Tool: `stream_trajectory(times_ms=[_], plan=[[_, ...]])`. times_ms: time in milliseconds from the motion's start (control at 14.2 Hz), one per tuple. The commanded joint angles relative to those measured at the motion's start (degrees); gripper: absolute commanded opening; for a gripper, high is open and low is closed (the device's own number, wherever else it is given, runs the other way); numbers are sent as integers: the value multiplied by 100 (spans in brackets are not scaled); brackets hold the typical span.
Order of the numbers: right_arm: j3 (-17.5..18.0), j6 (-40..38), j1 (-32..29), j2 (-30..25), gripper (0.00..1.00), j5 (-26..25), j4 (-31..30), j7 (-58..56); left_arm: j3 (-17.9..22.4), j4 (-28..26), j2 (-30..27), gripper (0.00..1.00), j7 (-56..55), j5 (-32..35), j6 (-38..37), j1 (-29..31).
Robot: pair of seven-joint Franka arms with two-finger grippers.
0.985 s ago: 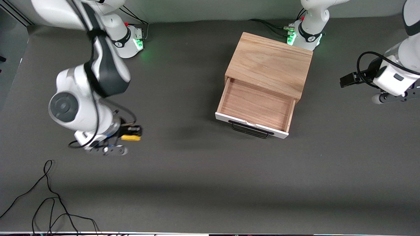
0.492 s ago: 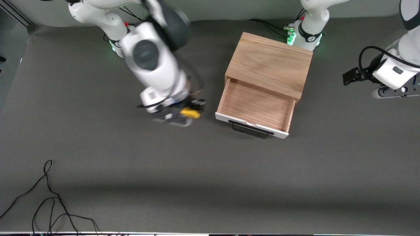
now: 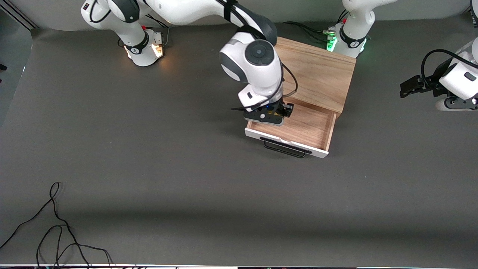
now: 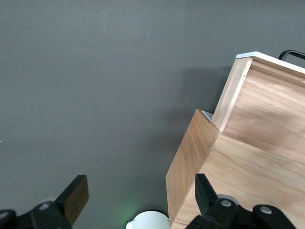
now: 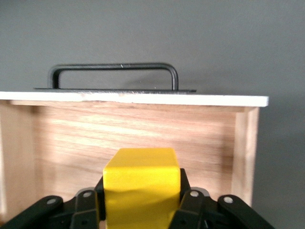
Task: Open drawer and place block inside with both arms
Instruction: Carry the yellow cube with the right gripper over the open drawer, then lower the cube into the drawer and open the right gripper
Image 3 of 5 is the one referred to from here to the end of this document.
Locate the small black edge object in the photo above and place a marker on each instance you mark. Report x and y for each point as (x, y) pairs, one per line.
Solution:
(2, 69)

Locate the light wooden drawer cabinet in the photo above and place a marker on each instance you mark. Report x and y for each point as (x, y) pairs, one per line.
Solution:
(317, 71)

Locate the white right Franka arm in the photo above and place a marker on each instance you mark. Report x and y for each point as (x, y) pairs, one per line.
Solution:
(257, 71)

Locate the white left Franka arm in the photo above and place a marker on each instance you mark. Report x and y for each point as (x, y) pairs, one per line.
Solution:
(353, 33)

